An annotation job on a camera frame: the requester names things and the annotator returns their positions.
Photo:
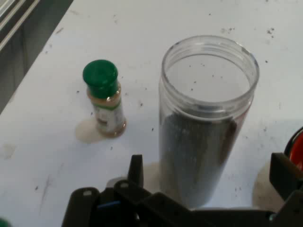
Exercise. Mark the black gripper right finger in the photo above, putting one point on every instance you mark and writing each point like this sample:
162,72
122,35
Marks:
291,184

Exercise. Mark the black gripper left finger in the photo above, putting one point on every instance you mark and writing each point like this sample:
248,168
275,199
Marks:
132,203

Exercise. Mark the clear jar of black seeds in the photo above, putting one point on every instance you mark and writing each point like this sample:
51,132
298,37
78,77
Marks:
194,151

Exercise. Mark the red bowl with black rim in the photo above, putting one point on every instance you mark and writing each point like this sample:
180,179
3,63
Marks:
297,149

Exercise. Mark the green cap spice bottle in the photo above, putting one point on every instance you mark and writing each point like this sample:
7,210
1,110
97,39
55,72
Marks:
104,94

